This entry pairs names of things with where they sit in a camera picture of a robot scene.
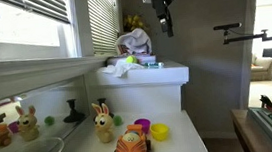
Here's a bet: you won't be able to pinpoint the narrow window blind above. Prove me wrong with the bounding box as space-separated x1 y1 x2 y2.
87 0 124 57

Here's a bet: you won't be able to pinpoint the brown wooden table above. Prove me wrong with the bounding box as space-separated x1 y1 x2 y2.
230 105 272 152

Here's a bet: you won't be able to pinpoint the purple plastic egg half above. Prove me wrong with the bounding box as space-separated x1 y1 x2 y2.
133 117 153 135

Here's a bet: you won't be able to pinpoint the wall mirror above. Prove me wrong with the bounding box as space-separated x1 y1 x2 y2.
0 75 93 152

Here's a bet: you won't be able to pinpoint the black bar camera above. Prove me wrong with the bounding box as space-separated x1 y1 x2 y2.
212 22 243 32

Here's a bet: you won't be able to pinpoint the green pom-pom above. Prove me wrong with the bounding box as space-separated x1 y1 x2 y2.
112 114 125 127

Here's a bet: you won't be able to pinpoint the stack of books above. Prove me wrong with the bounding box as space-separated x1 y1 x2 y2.
106 52 158 69

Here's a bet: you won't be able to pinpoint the white shelf cabinet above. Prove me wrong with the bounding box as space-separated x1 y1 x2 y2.
84 58 194 123

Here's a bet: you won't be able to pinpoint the teal marker pen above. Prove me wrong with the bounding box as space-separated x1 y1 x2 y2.
143 60 165 70

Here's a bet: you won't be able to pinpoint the red black bird figurine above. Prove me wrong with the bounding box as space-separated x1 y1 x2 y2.
258 93 272 115

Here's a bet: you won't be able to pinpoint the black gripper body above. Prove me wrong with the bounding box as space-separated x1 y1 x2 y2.
149 0 176 20

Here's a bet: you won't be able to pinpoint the yellow plastic egg half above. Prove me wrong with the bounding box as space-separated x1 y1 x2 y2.
149 121 171 143

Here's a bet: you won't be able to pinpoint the yellow bunny toy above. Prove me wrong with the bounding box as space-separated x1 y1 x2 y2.
90 100 117 145

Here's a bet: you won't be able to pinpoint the white window sill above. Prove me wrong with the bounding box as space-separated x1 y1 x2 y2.
0 48 117 105

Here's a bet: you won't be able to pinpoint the beige sofa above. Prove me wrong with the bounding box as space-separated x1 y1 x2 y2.
249 52 272 83

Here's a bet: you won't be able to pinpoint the yellow flowers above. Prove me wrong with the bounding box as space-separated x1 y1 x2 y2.
122 12 150 34

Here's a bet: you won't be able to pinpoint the dark monitor screen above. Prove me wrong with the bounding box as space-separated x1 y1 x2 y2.
261 47 272 60

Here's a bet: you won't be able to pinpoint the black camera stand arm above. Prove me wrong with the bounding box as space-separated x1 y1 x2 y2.
221 26 272 46

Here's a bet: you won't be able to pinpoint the wide window blind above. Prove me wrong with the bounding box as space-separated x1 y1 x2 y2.
0 0 72 32

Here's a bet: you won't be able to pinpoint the orange tiger toy car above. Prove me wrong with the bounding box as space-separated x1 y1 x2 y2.
110 122 153 152

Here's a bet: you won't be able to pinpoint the green tennis ball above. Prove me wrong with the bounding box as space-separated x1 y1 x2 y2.
125 54 139 66

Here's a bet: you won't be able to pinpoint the crumpled white cloth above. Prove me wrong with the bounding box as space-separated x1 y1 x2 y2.
98 58 146 80

